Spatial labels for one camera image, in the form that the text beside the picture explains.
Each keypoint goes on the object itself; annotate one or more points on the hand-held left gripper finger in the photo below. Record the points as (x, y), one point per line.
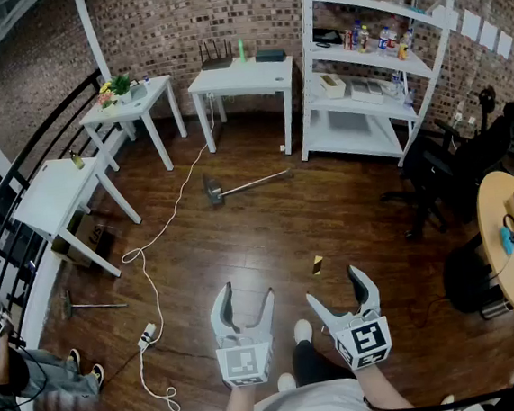
(267, 316)
(220, 314)

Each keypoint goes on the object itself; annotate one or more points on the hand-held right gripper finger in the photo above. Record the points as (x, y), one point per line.
(368, 291)
(328, 315)

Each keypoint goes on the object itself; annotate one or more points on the blue plastic object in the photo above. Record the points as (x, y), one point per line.
(507, 241)

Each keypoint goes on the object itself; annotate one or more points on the small white blue-capped bottle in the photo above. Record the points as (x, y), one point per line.
(146, 80)

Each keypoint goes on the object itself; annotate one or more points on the cluster of drink bottles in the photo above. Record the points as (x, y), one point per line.
(386, 43)

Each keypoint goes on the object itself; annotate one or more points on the white flat box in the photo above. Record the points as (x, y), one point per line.
(366, 92)

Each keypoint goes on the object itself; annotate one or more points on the small amber bottle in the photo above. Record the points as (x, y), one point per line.
(77, 161)

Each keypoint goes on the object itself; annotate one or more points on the small clear water bottle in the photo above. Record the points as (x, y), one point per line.
(409, 99)
(397, 83)

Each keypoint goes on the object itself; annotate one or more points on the wide white table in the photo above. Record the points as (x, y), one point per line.
(244, 77)

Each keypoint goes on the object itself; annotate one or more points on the person's black trousers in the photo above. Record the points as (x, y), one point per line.
(315, 364)

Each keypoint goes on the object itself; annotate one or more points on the black router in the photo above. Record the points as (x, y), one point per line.
(217, 63)

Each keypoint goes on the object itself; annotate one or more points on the white wall sockets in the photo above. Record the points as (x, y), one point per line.
(465, 119)

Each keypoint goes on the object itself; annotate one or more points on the black tray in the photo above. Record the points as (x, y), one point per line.
(326, 36)

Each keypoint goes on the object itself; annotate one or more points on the yellow floor scrap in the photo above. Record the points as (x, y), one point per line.
(318, 265)

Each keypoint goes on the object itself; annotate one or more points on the black metal railing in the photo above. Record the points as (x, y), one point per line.
(17, 171)

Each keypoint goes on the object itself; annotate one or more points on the white metal shelf rack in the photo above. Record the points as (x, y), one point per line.
(362, 54)

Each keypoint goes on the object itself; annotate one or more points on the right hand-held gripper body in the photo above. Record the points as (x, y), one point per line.
(365, 339)

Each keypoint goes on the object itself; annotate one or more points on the black cylindrical bin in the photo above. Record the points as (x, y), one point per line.
(465, 275)

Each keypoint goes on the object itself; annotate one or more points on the white wall paper sheet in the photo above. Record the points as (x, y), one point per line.
(505, 45)
(488, 34)
(471, 24)
(452, 18)

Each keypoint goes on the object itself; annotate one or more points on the white tray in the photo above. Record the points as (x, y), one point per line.
(139, 91)

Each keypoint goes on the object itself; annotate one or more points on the colourful flower bouquet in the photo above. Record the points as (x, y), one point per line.
(106, 97)

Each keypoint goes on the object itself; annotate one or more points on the beige open box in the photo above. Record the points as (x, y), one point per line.
(333, 86)

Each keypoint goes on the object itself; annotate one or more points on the cardboard box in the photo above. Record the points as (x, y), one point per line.
(93, 238)

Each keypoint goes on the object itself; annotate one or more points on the small white table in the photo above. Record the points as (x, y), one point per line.
(57, 192)
(147, 102)

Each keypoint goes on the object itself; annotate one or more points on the black flat box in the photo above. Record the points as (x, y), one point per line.
(270, 55)

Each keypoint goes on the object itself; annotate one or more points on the white wall outlet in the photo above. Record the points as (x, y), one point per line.
(210, 97)

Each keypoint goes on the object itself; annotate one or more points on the green potted plant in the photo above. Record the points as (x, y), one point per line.
(121, 86)

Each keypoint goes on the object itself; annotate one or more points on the black office chair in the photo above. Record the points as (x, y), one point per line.
(486, 146)
(425, 170)

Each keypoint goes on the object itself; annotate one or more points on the person's right forearm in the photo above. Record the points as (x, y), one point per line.
(383, 391)

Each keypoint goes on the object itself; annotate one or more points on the person's left white shoe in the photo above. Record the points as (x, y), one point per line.
(286, 381)

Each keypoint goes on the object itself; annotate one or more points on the person's white shirt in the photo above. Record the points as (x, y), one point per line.
(313, 409)

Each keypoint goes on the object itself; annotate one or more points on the white power strip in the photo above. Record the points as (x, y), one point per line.
(146, 335)

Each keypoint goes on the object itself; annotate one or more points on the green bottle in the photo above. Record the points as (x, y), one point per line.
(241, 50)

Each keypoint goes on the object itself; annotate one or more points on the person's white shoe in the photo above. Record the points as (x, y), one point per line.
(286, 381)
(303, 331)

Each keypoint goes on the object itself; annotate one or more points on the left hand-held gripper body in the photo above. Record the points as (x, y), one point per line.
(244, 359)

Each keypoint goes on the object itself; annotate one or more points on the white steel column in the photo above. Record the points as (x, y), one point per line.
(96, 44)

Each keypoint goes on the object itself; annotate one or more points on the person's right white shoe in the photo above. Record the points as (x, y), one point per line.
(303, 331)

